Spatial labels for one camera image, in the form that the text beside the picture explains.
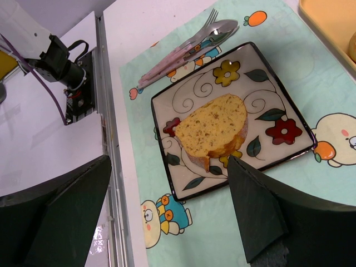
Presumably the pink handled spoon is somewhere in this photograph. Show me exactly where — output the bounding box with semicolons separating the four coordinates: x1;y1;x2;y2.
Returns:
139;18;239;87

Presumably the glazed bagel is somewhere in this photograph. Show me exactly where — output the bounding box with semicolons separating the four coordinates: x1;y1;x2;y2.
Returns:
348;32;356;62

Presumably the floral square plate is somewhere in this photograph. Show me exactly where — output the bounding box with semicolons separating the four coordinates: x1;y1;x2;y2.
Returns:
151;42;316;201

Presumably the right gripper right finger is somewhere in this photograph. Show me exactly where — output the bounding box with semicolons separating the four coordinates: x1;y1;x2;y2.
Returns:
228;156;355;266

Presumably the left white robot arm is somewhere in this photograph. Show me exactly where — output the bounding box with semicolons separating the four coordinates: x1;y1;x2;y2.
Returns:
1;1;89;91

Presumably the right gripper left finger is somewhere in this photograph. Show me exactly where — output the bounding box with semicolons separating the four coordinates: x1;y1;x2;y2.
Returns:
1;155;112;266

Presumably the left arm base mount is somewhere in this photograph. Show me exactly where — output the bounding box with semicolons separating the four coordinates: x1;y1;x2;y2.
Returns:
64;52;95;125

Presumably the herb bread slice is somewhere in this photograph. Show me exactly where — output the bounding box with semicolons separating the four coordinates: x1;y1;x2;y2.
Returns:
175;93;248;172

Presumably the pink handled knife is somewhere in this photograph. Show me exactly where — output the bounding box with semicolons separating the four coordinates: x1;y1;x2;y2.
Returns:
141;26;239;89

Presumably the aluminium front rail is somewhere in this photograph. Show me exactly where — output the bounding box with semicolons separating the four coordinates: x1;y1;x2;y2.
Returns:
94;16;135;266

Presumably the mint cartoon placemat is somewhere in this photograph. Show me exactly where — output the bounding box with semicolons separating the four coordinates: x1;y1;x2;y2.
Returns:
120;1;355;266

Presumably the yellow plastic tray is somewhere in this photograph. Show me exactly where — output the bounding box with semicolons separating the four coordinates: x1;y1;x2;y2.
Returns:
299;0;355;77

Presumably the pink handled fork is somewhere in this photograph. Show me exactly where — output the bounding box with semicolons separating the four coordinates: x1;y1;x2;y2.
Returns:
138;8;218;88

